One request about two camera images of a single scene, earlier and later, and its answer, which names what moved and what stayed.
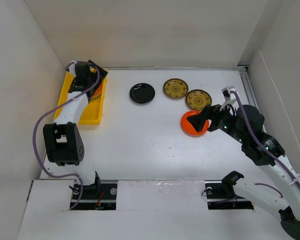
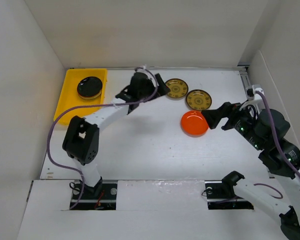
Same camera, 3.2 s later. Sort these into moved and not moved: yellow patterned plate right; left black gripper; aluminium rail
Moved: left black gripper
Not moved: aluminium rail; yellow patterned plate right
